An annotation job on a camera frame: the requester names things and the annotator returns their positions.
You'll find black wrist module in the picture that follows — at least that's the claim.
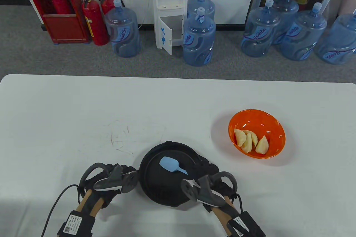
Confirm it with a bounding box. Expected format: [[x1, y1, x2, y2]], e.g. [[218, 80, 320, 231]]
[[57, 211, 96, 237], [227, 211, 266, 237]]

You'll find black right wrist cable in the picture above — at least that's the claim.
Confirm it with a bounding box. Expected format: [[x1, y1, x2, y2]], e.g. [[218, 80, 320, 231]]
[[232, 193, 244, 213]]

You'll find black left wrist module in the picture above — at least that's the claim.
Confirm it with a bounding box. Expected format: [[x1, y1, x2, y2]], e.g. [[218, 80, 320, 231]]
[[57, 211, 96, 237]]

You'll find blue dessert shovel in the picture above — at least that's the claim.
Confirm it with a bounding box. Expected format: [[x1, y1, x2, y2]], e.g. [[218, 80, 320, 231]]
[[159, 157, 188, 176]]

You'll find blue water jug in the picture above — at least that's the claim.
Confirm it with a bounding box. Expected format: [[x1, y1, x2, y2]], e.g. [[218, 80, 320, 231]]
[[182, 7, 216, 67], [271, 0, 299, 46], [104, 0, 141, 58], [316, 9, 356, 65], [280, 2, 328, 61], [241, 0, 281, 58], [187, 0, 216, 21]]

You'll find orange plastic bowl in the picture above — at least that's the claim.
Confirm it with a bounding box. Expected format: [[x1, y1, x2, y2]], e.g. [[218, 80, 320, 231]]
[[228, 109, 286, 159]]

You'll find black right wrist module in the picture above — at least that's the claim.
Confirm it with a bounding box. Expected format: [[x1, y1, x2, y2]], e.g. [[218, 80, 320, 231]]
[[227, 211, 266, 237]]

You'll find grey left hand controller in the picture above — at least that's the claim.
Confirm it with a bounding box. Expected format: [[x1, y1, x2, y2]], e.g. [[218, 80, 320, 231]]
[[79, 163, 139, 194]]

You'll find black frying pan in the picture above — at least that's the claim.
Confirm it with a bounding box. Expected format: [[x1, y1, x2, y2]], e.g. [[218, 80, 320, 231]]
[[139, 141, 214, 208]]

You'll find red extinguisher inside cabinet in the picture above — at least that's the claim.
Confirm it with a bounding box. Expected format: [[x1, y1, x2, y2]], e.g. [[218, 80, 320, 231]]
[[51, 0, 70, 14]]

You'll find person's right hand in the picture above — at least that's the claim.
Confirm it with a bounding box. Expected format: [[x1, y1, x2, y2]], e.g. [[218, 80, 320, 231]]
[[192, 161, 237, 213]]

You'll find person's left hand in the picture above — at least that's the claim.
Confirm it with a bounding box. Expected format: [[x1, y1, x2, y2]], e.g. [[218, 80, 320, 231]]
[[78, 163, 138, 209]]

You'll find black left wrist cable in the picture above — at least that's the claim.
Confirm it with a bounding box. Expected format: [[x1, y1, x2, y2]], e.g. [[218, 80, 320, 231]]
[[40, 184, 80, 237]]

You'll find small red fire extinguisher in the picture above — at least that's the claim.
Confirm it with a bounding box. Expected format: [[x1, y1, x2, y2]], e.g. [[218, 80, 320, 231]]
[[100, 0, 121, 15]]

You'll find large red fire extinguisher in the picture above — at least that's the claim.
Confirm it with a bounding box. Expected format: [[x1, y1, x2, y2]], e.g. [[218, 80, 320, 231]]
[[81, 0, 109, 46]]

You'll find person's left forearm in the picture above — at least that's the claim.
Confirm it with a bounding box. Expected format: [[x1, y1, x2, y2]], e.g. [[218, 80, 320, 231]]
[[75, 189, 102, 217]]

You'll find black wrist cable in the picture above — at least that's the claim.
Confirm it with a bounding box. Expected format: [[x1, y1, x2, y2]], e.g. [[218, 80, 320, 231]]
[[232, 193, 244, 213], [40, 184, 80, 237]]

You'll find pale yellow dumpling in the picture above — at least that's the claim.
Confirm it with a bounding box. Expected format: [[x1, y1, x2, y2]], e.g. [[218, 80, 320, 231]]
[[234, 129, 247, 146], [241, 133, 253, 153], [255, 136, 269, 154], [244, 130, 258, 147]]

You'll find person's right forearm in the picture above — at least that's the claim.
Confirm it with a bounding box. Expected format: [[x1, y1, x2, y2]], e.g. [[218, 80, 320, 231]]
[[211, 196, 240, 237]]

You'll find red fire extinguisher cabinet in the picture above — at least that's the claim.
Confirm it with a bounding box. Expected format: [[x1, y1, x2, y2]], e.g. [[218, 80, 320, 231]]
[[23, 0, 91, 44]]

